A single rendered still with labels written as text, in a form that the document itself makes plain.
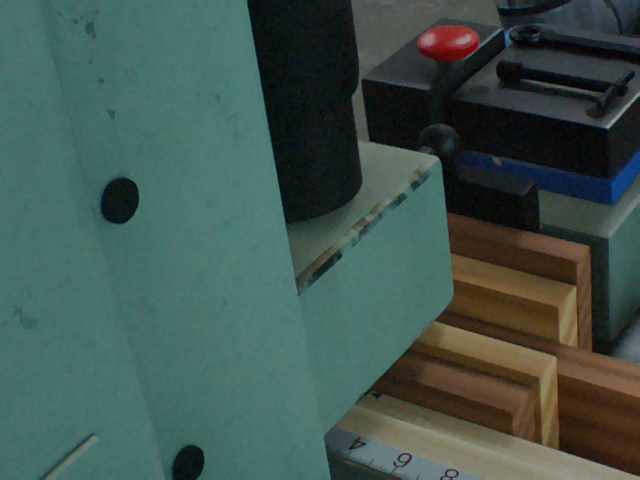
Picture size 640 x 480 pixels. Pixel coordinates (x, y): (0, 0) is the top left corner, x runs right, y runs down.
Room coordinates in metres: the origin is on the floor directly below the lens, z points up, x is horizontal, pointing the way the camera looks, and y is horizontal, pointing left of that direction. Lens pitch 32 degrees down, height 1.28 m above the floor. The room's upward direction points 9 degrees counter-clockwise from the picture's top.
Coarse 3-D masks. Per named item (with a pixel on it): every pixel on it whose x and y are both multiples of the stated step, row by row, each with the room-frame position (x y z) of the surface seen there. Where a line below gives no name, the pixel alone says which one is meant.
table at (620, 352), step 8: (632, 320) 0.49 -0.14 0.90; (624, 328) 0.48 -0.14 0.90; (632, 328) 0.48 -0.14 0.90; (624, 336) 0.48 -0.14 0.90; (632, 336) 0.47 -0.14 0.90; (592, 344) 0.47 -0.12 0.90; (600, 344) 0.47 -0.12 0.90; (608, 344) 0.47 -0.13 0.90; (616, 344) 0.47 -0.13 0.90; (624, 344) 0.47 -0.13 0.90; (632, 344) 0.47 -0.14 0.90; (600, 352) 0.47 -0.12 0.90; (608, 352) 0.47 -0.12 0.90; (616, 352) 0.47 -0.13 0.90; (624, 352) 0.46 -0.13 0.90; (632, 352) 0.46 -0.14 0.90; (624, 360) 0.46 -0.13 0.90; (632, 360) 0.46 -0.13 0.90
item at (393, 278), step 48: (384, 192) 0.42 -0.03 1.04; (432, 192) 0.43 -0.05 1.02; (288, 240) 0.39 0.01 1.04; (336, 240) 0.39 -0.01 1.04; (384, 240) 0.40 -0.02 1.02; (432, 240) 0.43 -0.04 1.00; (336, 288) 0.38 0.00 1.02; (384, 288) 0.40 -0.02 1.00; (432, 288) 0.42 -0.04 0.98; (336, 336) 0.37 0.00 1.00; (384, 336) 0.40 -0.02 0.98; (336, 384) 0.37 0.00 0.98
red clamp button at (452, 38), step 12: (420, 36) 0.58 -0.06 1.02; (432, 36) 0.57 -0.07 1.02; (444, 36) 0.57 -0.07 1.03; (456, 36) 0.57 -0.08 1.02; (468, 36) 0.57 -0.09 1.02; (420, 48) 0.57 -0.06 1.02; (432, 48) 0.56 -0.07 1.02; (444, 48) 0.56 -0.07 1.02; (456, 48) 0.56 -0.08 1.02; (468, 48) 0.56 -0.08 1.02; (444, 60) 0.56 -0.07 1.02; (456, 60) 0.56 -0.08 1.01
